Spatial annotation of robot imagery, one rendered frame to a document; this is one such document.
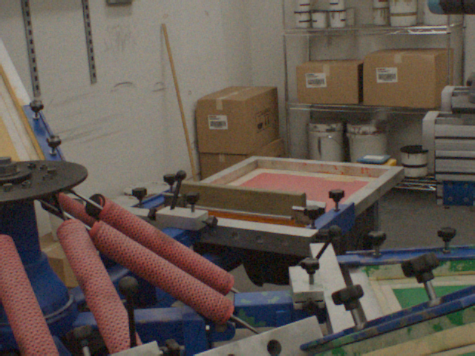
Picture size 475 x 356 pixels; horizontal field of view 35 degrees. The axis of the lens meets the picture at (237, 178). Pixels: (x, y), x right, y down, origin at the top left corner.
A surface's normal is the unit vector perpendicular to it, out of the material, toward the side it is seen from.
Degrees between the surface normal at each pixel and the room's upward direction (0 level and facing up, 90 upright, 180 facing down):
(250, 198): 90
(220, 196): 90
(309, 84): 90
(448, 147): 90
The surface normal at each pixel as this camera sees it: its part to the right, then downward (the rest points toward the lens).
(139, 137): 0.86, 0.08
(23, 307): 0.07, -0.69
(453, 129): -0.36, 0.26
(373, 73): -0.56, 0.24
